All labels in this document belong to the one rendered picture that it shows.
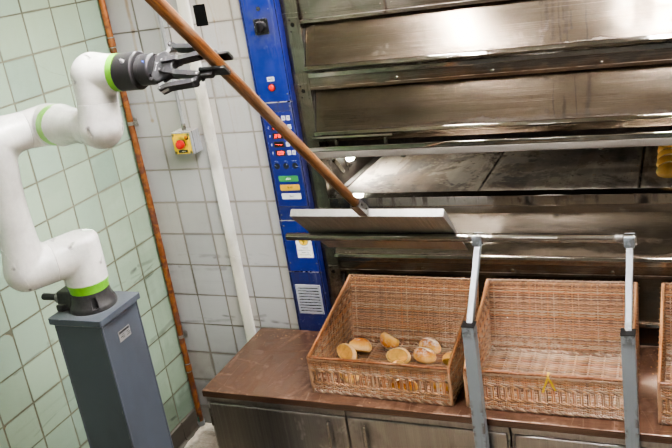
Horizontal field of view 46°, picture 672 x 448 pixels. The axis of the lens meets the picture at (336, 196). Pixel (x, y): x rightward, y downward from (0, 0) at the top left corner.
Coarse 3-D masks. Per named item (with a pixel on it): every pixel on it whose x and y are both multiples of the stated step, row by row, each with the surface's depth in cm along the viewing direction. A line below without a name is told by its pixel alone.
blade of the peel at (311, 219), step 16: (304, 224) 285; (320, 224) 282; (336, 224) 280; (352, 224) 277; (368, 224) 275; (384, 224) 272; (400, 224) 270; (416, 224) 268; (432, 224) 266; (448, 224) 263
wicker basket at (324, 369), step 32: (352, 288) 332; (384, 288) 326; (416, 288) 319; (448, 288) 314; (352, 320) 332; (384, 320) 327; (416, 320) 321; (448, 320) 315; (320, 352) 305; (384, 352) 318; (320, 384) 298; (352, 384) 292; (384, 384) 286; (448, 384) 275
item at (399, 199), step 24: (408, 192) 318; (432, 192) 313; (456, 192) 309; (480, 192) 305; (504, 192) 300; (528, 192) 296; (552, 192) 292; (576, 192) 289; (600, 192) 285; (624, 192) 281; (648, 192) 278
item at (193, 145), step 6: (174, 132) 336; (180, 132) 334; (186, 132) 333; (192, 132) 334; (198, 132) 338; (174, 138) 336; (180, 138) 335; (192, 138) 334; (198, 138) 338; (174, 144) 337; (186, 144) 335; (192, 144) 334; (198, 144) 338; (174, 150) 339; (180, 150) 337; (186, 150) 336; (192, 150) 335; (198, 150) 338
